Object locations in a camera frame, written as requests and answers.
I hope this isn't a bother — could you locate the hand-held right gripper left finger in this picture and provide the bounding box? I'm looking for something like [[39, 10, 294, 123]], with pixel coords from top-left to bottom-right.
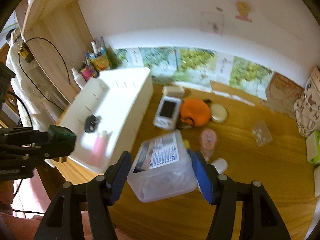
[[34, 151, 132, 240]]

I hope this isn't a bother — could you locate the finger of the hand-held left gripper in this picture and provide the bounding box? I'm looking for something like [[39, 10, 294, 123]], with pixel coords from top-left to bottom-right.
[[0, 145, 52, 180], [0, 126, 51, 145]]

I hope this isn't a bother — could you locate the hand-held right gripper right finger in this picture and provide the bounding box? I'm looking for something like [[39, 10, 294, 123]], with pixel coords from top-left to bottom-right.
[[191, 151, 292, 240]]

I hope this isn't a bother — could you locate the dark green box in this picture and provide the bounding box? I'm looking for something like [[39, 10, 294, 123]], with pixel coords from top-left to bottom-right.
[[48, 125, 77, 156]]

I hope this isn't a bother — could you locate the clear plastic box with label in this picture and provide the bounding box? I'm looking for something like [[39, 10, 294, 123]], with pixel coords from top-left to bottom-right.
[[127, 130, 198, 203]]

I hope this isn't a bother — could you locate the round cream compact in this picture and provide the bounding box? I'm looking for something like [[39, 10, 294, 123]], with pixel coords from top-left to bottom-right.
[[210, 104, 229, 124]]

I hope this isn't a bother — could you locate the clear plastic packet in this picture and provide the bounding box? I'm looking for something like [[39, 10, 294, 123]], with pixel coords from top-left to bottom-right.
[[251, 121, 273, 147]]

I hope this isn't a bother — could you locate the white drawer organizer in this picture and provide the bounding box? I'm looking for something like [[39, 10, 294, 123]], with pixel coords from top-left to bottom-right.
[[59, 67, 153, 174]]

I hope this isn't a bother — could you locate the small white bottle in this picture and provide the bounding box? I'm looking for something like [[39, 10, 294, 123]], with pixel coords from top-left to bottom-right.
[[211, 158, 228, 173]]

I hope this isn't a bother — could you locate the pink tube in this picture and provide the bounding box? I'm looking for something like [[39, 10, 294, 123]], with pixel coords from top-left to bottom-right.
[[89, 130, 112, 166]]

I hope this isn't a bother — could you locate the pink round container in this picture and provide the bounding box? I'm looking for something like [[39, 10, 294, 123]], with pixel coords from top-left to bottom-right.
[[199, 128, 218, 161]]

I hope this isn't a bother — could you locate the cream cloth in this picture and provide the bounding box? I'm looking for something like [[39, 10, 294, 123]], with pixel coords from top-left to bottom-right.
[[5, 29, 42, 132]]

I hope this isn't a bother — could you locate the small black object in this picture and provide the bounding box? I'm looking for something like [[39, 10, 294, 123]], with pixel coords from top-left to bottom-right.
[[84, 114, 102, 133]]

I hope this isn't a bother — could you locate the orange plush toy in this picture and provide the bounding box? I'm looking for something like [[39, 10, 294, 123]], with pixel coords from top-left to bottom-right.
[[179, 98, 212, 127]]

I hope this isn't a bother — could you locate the white device with screen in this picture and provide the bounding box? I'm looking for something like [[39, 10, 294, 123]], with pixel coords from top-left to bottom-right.
[[153, 97, 181, 130]]

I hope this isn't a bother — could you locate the white spray bottle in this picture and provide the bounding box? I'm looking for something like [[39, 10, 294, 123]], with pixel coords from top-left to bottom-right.
[[71, 67, 87, 90]]

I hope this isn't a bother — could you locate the small cream box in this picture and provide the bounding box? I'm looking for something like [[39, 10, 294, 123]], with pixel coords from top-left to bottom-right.
[[162, 85, 185, 98]]

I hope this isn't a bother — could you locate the wooden shelf unit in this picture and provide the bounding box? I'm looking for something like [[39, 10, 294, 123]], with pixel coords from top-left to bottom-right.
[[15, 0, 105, 120]]

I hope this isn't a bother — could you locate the orange snack packet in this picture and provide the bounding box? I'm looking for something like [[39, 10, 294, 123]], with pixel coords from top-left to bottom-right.
[[89, 52, 111, 72]]

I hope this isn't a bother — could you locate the grape printed cardboard sheet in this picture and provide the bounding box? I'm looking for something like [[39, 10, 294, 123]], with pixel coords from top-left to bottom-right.
[[211, 54, 275, 100], [112, 46, 218, 88]]

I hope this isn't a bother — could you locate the green tissue pack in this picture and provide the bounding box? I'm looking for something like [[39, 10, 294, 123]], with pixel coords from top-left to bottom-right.
[[305, 130, 320, 165]]

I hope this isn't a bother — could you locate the brown cardboard box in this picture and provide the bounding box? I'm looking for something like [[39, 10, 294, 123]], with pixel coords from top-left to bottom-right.
[[264, 72, 305, 113]]

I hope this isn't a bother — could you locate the black cable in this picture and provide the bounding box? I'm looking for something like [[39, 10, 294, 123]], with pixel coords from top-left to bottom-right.
[[18, 37, 71, 111]]

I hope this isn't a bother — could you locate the yellow wall sticker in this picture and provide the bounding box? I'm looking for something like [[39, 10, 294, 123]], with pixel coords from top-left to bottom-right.
[[234, 1, 253, 22]]

